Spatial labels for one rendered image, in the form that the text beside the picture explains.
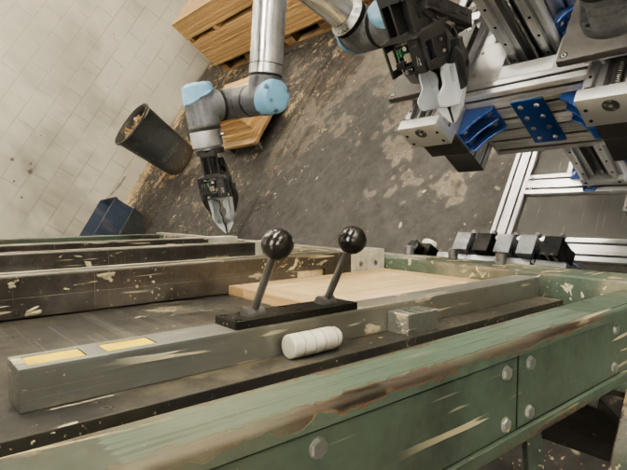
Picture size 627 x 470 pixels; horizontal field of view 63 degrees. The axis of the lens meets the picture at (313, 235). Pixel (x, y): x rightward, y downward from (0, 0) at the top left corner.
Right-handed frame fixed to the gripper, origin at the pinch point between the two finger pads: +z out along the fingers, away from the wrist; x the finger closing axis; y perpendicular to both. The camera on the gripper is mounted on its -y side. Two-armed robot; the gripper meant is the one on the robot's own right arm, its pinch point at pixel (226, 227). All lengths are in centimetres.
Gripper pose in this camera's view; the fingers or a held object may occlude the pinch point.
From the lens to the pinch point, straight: 131.8
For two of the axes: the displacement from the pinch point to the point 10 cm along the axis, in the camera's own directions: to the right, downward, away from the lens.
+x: 9.8, -1.7, 0.3
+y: 0.6, 2.1, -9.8
